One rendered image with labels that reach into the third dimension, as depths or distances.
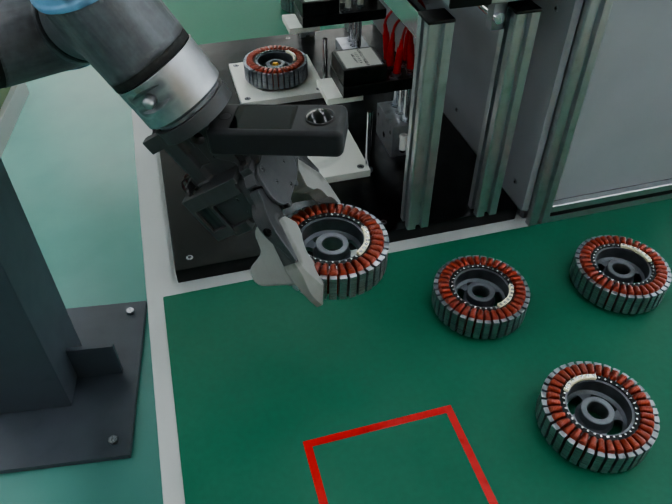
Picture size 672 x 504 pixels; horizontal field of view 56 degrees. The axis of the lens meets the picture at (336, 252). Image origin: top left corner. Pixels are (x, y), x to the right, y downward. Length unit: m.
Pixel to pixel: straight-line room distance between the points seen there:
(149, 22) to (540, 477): 0.53
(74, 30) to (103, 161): 1.96
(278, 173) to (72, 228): 1.66
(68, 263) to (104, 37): 1.59
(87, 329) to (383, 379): 1.24
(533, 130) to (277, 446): 0.50
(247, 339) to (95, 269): 1.31
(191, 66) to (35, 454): 1.25
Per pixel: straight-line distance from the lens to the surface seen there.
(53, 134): 2.70
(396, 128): 0.95
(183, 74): 0.52
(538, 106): 0.84
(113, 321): 1.83
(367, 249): 0.61
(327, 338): 0.74
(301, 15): 1.12
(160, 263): 0.86
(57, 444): 1.64
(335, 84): 0.94
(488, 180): 0.85
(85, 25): 0.51
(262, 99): 1.11
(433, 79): 0.74
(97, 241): 2.12
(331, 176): 0.92
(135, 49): 0.51
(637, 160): 0.97
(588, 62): 0.80
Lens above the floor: 1.32
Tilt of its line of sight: 43 degrees down
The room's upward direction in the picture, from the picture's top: straight up
